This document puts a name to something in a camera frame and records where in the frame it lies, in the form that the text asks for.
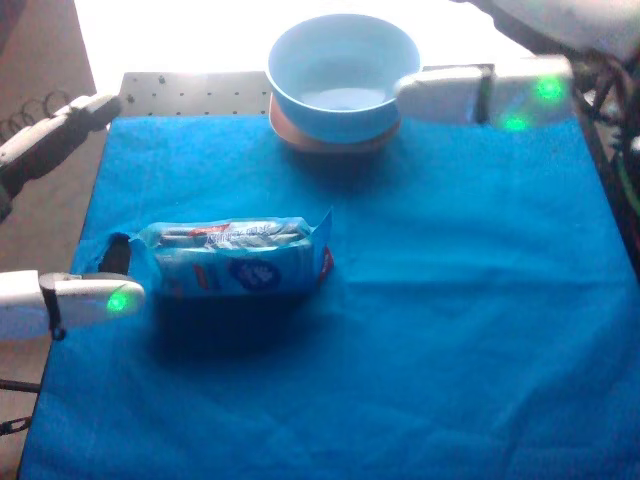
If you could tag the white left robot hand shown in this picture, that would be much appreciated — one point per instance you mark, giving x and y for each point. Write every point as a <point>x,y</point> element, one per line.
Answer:
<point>85,300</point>

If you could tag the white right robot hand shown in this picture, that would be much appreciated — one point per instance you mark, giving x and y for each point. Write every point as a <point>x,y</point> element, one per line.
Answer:
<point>450,95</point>

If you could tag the blue cloth mat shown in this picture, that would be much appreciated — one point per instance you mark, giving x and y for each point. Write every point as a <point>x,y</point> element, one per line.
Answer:
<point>350,350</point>

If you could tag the pink square plate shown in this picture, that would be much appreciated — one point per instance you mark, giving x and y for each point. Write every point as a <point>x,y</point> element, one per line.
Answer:
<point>327,146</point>

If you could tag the light blue bowl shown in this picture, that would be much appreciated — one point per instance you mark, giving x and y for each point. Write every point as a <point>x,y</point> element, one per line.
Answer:
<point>340,60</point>

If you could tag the blue plastic tissue package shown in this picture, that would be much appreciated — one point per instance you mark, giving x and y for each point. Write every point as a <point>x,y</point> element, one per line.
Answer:
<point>240,265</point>

